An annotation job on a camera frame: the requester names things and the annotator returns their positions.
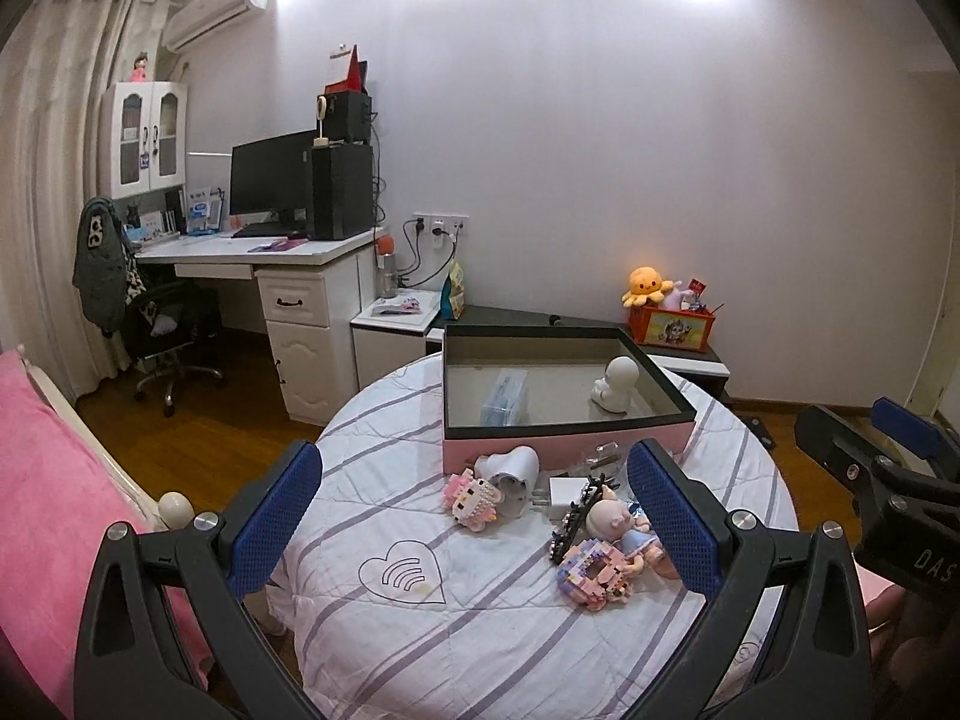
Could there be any black computer monitor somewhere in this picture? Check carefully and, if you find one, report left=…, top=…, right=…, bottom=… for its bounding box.
left=229, top=130, right=314, bottom=229

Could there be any pink box with black rim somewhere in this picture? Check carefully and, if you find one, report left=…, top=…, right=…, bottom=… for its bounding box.
left=443, top=325, right=697, bottom=473

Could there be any white bedpost knob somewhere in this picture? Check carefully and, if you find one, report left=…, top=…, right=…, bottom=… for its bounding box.
left=156, top=491, right=195, bottom=530

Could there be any person's right hand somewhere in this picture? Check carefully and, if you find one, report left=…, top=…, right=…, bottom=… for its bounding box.
left=866, top=585, right=958, bottom=718

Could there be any beige curtain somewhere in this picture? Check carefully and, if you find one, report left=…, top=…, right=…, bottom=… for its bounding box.
left=2, top=0, right=171, bottom=398

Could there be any clear box of blue items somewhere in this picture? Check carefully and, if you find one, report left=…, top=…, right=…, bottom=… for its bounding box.
left=480, top=367, right=529, bottom=427

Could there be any snack bag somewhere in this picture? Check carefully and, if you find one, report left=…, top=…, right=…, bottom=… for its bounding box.
left=441, top=260, right=466, bottom=322

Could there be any black computer tower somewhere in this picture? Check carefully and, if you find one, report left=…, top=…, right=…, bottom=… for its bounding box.
left=311, top=143, right=376, bottom=241

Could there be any white desk with drawers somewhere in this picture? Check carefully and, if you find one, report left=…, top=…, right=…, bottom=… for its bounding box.
left=137, top=229, right=376, bottom=426

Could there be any dark jacket on chair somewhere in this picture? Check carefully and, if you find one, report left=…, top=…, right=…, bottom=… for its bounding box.
left=71, top=197, right=146, bottom=338

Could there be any pink purple block figure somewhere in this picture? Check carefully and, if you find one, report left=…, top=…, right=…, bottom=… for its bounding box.
left=556, top=538, right=643, bottom=611

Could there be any clear glass bottle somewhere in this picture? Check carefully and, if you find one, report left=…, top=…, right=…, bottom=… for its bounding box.
left=578, top=440, right=626, bottom=476

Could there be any white glass-door cabinet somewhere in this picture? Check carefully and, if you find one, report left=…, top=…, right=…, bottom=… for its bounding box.
left=98, top=82, right=189, bottom=200

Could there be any black office chair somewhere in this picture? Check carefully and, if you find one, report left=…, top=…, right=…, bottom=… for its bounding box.
left=121, top=281, right=226, bottom=418

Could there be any white astronaut figurine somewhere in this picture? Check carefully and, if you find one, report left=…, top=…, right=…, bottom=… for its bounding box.
left=590, top=356, right=640, bottom=415

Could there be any white charger adapter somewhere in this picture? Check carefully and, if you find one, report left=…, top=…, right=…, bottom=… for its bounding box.
left=530, top=475, right=587, bottom=522

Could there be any orange cap water bottle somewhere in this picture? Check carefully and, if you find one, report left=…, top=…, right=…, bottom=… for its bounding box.
left=376, top=234, right=397, bottom=299

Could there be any white side cabinet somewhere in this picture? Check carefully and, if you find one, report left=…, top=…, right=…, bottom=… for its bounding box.
left=350, top=289, right=441, bottom=388

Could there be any red toy storage box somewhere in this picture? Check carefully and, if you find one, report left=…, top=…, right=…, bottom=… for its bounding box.
left=628, top=304, right=715, bottom=353

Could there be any orange octopus plush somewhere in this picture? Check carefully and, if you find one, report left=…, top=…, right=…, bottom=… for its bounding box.
left=622, top=265, right=675, bottom=309

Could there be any white mini hair dryer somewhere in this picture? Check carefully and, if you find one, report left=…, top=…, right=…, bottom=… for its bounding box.
left=473, top=445, right=540, bottom=518

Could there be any pig baby doll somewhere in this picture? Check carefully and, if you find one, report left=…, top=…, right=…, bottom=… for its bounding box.
left=586, top=484, right=679, bottom=580

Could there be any pink bed blanket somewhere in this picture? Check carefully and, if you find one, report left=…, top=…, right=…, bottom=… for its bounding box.
left=2, top=351, right=164, bottom=717

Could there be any black hair claw clip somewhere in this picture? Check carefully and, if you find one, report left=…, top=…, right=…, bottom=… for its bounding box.
left=548, top=473, right=610, bottom=566

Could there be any black speaker on tower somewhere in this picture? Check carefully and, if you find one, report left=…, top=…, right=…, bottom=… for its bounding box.
left=320, top=91, right=373, bottom=145

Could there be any wall power strip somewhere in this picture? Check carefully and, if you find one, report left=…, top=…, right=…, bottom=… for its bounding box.
left=412, top=213, right=470, bottom=236

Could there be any white air conditioner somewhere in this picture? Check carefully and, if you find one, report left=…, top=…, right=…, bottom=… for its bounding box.
left=161, top=0, right=270, bottom=54

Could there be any pink block cat figure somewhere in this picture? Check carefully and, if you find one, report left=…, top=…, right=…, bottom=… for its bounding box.
left=443, top=468, right=503, bottom=533

